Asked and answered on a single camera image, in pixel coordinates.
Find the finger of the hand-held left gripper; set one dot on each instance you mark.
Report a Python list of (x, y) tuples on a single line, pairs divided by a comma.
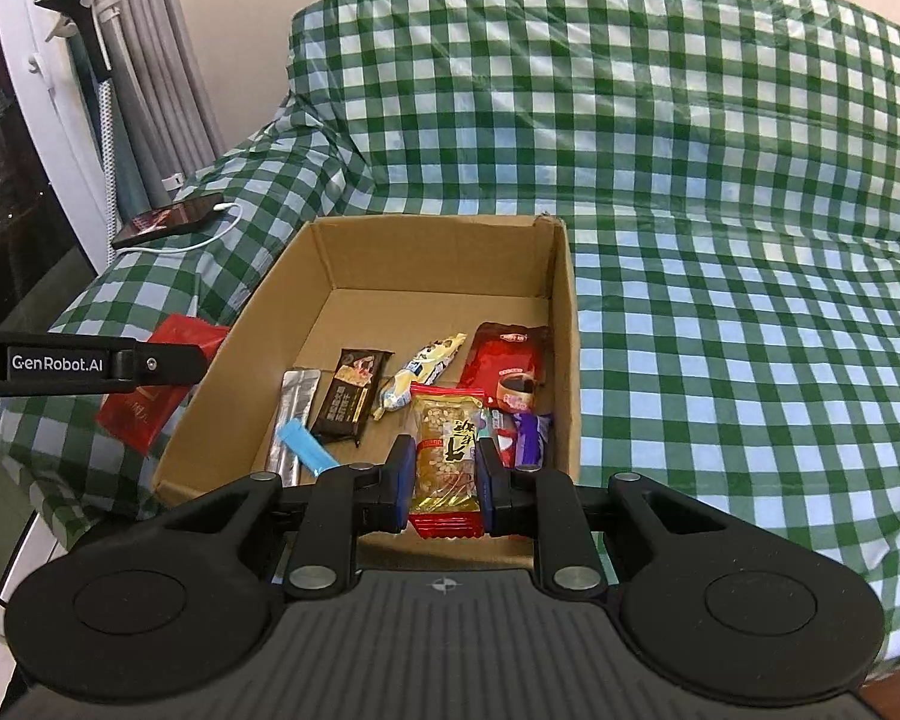
[(176, 362)]

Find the purple chocolate packet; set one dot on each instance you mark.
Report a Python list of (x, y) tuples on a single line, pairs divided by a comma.
[(532, 441)]

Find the red coffee packet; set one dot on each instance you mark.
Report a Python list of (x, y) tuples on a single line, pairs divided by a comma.
[(506, 367)]

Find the black smartphone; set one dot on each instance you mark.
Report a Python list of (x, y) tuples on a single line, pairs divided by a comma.
[(165, 219)]

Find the small red candy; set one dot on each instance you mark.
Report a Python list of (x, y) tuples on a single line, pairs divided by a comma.
[(504, 439)]

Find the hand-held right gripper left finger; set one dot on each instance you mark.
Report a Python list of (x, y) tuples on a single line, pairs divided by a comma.
[(399, 484)]

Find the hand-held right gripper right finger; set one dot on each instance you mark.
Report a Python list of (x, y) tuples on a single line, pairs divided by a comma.
[(489, 491)]

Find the white curtain clip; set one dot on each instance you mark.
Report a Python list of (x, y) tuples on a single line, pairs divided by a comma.
[(174, 182)]

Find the brown cardboard box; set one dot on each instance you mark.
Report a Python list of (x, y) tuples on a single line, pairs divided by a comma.
[(435, 262)]

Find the black garment steamer head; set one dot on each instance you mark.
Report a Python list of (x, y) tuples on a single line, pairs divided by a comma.
[(75, 7)]

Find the yellow snack bar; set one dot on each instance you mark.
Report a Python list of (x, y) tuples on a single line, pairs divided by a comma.
[(420, 371)]

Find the dark brown wafer packet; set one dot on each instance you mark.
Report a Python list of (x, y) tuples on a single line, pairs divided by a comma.
[(349, 397)]

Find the grey curtain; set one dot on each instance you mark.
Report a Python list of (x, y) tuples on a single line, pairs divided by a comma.
[(172, 75)]

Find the green checkered cloth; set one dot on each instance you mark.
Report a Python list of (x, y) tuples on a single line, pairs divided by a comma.
[(645, 165)]

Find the silver stick packet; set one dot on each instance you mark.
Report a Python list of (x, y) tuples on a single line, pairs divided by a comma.
[(296, 397)]

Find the light blue stick packet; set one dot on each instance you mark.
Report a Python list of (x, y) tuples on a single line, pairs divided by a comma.
[(304, 446)]

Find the clear peanut candy packet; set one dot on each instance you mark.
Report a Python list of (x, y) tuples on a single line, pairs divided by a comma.
[(444, 457)]

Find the white door frame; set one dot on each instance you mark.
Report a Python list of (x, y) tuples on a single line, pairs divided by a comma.
[(52, 127)]

